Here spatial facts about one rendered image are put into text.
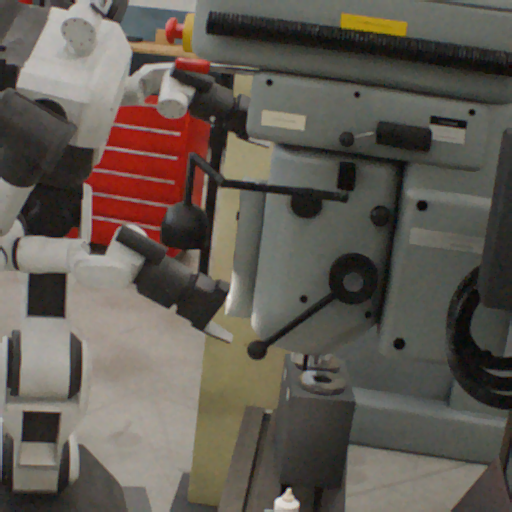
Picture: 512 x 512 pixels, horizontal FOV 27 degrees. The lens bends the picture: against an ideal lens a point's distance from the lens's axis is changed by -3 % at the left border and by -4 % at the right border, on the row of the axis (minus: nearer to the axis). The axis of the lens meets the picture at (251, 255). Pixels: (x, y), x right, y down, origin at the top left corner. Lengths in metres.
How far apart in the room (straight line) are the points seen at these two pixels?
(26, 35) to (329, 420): 0.92
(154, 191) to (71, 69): 4.31
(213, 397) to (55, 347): 1.44
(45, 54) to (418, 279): 0.87
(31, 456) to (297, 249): 1.11
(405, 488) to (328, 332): 2.63
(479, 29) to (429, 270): 0.35
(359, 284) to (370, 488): 2.66
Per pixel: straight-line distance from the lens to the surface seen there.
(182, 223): 1.63
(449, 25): 1.50
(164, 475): 4.07
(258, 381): 3.61
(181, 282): 2.04
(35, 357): 2.28
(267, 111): 1.52
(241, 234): 1.66
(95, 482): 2.78
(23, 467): 2.52
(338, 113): 1.51
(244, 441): 2.25
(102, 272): 2.03
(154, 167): 6.30
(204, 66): 1.73
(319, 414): 2.04
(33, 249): 2.10
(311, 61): 1.50
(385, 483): 4.23
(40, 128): 1.92
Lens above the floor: 1.90
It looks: 16 degrees down
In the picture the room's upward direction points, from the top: 7 degrees clockwise
